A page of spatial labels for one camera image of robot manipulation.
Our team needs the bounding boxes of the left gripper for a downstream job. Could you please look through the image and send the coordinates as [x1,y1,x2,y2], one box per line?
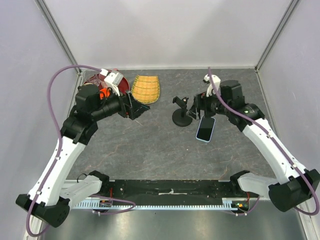
[91,83,150,121]

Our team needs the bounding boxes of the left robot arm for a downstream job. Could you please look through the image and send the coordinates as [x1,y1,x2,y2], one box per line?
[16,83,150,228]

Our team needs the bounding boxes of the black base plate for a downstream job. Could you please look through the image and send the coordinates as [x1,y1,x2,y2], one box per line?
[99,179,247,202]

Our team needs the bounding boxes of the blue smartphone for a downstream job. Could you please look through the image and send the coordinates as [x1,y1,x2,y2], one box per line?
[195,116,216,143]

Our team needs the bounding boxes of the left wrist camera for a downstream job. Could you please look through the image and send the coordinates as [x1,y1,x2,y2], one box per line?
[98,69,123,96]

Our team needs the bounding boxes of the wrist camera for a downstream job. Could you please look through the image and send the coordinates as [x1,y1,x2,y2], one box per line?
[98,69,123,96]
[203,74,221,97]

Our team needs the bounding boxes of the orange bowl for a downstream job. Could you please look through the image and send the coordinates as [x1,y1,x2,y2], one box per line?
[99,87,113,100]

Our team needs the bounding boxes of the slotted cable duct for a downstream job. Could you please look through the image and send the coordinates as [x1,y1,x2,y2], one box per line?
[74,198,238,211]

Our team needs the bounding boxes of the red round tray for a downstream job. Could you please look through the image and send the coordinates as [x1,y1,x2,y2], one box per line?
[84,73,130,94]

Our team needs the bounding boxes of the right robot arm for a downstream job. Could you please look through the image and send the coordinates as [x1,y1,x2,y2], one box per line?
[188,75,320,216]

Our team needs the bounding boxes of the black phone stand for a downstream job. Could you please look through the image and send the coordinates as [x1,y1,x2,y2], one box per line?
[172,96,193,127]

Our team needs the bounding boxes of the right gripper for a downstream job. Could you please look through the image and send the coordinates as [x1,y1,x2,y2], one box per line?
[186,87,231,121]

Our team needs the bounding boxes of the woven bamboo tray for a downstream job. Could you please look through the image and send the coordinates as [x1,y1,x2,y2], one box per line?
[131,75,160,104]

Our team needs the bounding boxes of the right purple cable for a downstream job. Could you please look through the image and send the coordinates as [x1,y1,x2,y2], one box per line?
[207,66,318,216]

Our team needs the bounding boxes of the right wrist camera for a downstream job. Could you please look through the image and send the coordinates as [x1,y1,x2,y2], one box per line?
[203,74,221,97]

